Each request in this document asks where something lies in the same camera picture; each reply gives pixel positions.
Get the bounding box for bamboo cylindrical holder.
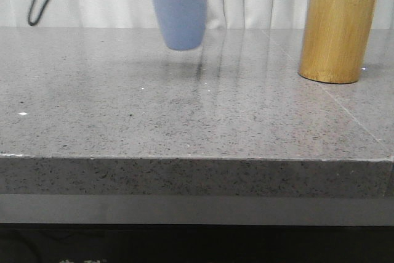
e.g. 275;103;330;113
299;0;376;84

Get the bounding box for blue plastic cup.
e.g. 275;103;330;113
153;0;207;51

